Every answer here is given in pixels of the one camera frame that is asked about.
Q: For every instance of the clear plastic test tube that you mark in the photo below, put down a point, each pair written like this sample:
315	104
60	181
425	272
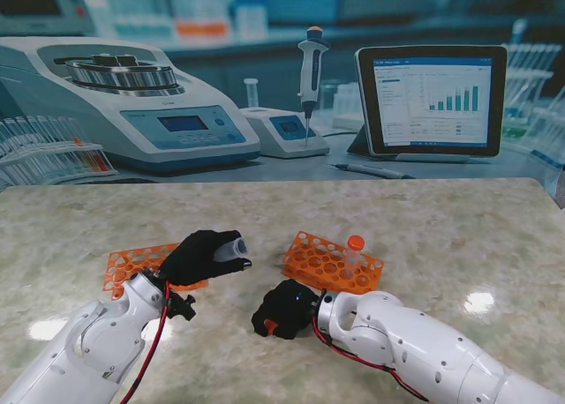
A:
354	258
230	249

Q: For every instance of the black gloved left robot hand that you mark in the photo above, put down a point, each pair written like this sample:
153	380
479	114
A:
194	260

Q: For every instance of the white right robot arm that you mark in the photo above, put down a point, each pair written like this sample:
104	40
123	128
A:
432	346

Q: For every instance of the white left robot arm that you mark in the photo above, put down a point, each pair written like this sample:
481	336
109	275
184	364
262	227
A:
79	346

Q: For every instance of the orange test tube rack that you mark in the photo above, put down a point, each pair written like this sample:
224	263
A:
322	267
128	265

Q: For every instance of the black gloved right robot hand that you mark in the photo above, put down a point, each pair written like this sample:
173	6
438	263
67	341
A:
287	307

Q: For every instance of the printed laboratory backdrop banner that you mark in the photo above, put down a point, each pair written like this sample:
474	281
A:
282	69

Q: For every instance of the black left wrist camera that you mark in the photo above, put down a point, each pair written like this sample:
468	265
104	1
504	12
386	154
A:
183	308

